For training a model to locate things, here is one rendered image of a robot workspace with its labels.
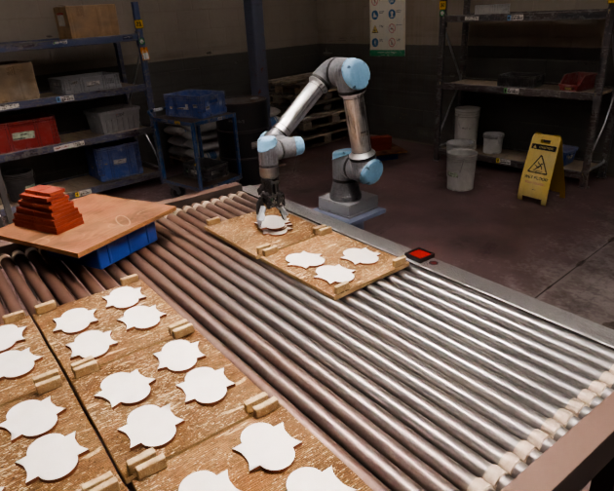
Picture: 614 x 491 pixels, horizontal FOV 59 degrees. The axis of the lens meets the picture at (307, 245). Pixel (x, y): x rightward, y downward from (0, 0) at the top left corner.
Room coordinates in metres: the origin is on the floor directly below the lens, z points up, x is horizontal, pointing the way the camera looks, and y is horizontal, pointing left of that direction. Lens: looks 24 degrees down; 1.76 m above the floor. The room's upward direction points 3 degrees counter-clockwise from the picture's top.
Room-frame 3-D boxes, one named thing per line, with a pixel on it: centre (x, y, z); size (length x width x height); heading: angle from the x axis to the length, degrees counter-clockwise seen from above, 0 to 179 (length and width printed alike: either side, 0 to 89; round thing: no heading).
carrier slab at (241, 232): (2.07, 0.17, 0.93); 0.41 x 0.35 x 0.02; 36
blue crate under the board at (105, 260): (1.98, 0.81, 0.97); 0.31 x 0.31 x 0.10; 60
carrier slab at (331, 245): (1.73, -0.09, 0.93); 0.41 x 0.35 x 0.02; 38
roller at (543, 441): (1.61, 0.09, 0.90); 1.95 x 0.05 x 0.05; 36
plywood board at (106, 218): (2.01, 0.87, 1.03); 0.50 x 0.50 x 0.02; 60
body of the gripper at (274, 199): (2.02, 0.13, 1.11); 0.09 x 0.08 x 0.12; 25
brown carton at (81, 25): (5.90, 2.08, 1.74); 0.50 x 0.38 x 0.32; 131
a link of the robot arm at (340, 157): (2.40, -0.20, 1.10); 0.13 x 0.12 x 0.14; 34
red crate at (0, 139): (5.33, 2.78, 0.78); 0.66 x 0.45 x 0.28; 131
